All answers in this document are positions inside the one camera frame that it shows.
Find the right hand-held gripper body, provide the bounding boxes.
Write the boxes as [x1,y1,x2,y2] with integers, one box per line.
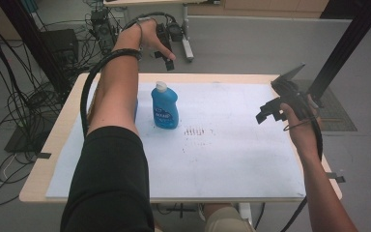
[270,62,321,122]

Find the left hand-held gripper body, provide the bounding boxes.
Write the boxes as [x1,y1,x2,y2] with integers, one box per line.
[156,21,185,56]

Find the blue bottle with white cap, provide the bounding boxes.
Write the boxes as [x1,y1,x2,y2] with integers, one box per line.
[150,80,180,131]

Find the person's left hand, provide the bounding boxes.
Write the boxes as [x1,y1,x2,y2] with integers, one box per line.
[114,17,177,62]

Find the person's right hand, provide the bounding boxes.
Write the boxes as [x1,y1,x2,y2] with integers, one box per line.
[279,102,323,160]

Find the white-legged desk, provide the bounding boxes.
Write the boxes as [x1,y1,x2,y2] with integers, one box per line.
[102,0,222,63]

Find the dark floor mat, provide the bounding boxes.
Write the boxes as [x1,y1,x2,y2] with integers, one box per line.
[289,78,358,132]

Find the white table mat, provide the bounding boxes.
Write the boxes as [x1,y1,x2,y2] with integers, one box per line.
[44,81,307,199]

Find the light wooden cabinet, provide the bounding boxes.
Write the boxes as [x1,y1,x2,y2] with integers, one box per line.
[187,0,330,19]

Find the black equipment box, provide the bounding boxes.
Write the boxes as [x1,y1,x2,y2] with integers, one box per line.
[40,28,80,66]

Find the person's right leg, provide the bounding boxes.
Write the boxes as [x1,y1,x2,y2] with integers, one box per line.
[202,202,256,232]

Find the black floor plate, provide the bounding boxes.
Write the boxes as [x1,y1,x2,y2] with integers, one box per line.
[4,124,60,155]

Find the black metal frame post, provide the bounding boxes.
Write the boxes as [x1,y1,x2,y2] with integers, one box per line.
[306,0,371,108]
[0,0,72,100]

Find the bundle of black floor cables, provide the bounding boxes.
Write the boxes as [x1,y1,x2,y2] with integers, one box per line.
[0,0,95,209]

